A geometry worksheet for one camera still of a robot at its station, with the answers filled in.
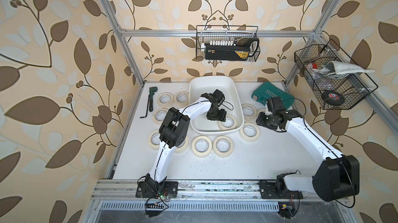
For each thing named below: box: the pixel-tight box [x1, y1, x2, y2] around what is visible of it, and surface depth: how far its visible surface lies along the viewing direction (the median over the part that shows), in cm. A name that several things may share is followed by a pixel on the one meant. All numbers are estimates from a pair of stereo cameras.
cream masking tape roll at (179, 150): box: [174, 135, 189, 153], surface depth 88 cm
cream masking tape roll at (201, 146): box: [191, 135, 213, 158], surface depth 89 cm
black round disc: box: [321, 90, 346, 107], surface depth 73 cm
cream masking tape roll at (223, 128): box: [218, 114, 237, 132], surface depth 96 cm
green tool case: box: [251, 81, 296, 111], surface depth 111 cm
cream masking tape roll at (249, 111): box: [240, 103, 258, 120], surface depth 105 cm
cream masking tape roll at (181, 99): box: [173, 91, 190, 108], surface depth 112 cm
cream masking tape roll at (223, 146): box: [212, 135, 234, 158], surface depth 89 cm
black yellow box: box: [204, 45, 251, 61], surface depth 86 cm
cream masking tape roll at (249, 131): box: [239, 121, 261, 143], surface depth 93 cm
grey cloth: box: [317, 60, 376, 76], surface depth 64 cm
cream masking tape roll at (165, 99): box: [156, 92, 174, 108], surface depth 110 cm
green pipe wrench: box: [149, 86, 159, 112], surface depth 114 cm
